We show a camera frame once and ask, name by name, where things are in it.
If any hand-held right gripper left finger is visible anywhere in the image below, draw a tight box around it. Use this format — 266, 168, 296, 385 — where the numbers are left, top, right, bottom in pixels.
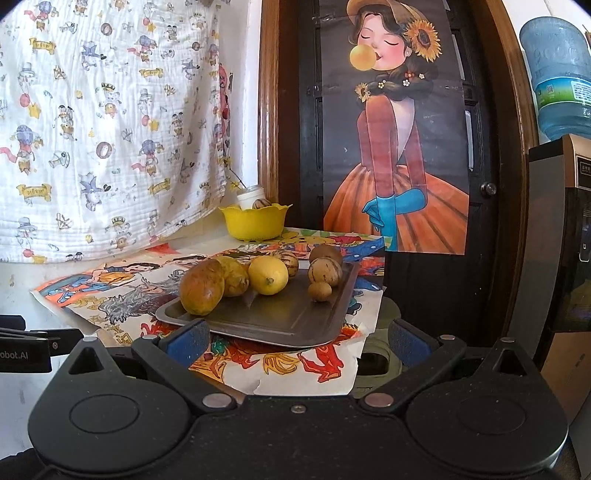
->
55, 318, 238, 414

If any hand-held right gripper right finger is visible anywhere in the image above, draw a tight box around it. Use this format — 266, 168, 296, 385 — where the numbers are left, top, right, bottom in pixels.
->
358, 318, 537, 414

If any brown orange mango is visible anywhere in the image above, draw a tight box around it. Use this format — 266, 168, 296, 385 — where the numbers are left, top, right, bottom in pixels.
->
179, 258, 225, 316

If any yellow green round fruit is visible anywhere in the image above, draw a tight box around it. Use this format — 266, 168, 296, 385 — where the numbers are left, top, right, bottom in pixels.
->
213, 255, 251, 297

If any grey metal tray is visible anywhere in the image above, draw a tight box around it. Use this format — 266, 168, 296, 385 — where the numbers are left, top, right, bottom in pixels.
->
155, 261, 361, 350

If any yellow lemon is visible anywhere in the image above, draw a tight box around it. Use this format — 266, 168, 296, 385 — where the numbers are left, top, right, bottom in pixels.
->
248, 256, 289, 296

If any pale pepino melon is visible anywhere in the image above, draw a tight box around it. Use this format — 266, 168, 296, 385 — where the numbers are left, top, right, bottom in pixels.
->
308, 257, 343, 287

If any large brown kiwi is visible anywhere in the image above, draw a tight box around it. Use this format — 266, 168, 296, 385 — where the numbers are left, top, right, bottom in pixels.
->
308, 244, 344, 267

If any green stool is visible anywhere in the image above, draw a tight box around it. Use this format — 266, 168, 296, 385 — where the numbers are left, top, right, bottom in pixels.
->
355, 298, 403, 391

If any cartoon drawing paper sheet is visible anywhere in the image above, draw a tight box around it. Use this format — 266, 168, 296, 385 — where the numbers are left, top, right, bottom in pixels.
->
30, 226, 386, 398

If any black door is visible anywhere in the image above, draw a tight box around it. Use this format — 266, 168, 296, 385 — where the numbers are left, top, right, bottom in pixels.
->
298, 0, 504, 333

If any yellow scalloped bowl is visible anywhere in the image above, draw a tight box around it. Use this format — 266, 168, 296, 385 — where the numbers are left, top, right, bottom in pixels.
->
218, 202, 293, 241

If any white cup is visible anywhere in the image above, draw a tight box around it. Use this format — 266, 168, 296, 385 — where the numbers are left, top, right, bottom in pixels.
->
236, 185, 265, 209

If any yellow flower twig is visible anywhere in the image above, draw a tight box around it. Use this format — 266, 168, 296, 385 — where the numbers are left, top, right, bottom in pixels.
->
225, 159, 247, 191

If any grey water dispenser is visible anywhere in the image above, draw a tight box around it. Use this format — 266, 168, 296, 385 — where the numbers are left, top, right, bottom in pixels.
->
505, 135, 591, 423

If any white printed blanket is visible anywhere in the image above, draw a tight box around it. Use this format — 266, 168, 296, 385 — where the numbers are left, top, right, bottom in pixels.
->
0, 0, 234, 264

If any blue water jug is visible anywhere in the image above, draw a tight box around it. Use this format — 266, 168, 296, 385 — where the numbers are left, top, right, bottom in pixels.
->
519, 16, 591, 144

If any wall poster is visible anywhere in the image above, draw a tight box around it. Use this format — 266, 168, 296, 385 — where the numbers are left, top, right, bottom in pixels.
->
323, 0, 472, 256

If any brown wooden door frame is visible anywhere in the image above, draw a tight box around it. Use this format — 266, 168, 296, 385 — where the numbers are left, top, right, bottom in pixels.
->
259, 0, 539, 333

